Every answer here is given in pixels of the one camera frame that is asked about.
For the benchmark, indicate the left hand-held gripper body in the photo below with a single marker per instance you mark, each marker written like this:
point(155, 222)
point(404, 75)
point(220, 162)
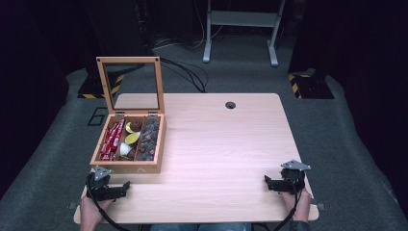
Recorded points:
point(97, 181)

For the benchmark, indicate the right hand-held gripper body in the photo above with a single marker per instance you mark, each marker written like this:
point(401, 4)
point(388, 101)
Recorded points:
point(293, 179)

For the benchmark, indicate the person's right hand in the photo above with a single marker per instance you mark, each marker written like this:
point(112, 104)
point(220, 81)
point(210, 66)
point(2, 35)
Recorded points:
point(296, 202)

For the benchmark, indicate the person's left hand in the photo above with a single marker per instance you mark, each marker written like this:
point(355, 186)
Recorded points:
point(93, 208)

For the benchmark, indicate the wooden box with window lid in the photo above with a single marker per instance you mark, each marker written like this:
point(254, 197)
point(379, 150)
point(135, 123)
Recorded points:
point(128, 166)

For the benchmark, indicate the brown coffee capsule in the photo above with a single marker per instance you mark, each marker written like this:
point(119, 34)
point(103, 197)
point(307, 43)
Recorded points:
point(137, 123)
point(132, 154)

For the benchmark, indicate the white coffee capsule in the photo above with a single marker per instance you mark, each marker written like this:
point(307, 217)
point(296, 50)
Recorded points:
point(124, 149)

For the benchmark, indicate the bundle of red packets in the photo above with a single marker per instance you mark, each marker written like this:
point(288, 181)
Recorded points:
point(110, 141)

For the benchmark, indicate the pile of dark brown packets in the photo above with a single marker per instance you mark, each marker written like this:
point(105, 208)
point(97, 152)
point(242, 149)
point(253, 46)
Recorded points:
point(148, 139)

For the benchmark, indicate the yellow black striped base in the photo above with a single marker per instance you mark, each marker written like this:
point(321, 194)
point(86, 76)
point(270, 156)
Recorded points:
point(309, 86)
point(96, 88)

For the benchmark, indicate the white metal stand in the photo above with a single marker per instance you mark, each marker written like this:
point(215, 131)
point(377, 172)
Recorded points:
point(243, 18)

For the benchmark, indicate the grey table bracket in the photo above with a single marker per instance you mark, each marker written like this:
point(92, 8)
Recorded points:
point(72, 205)
point(320, 206)

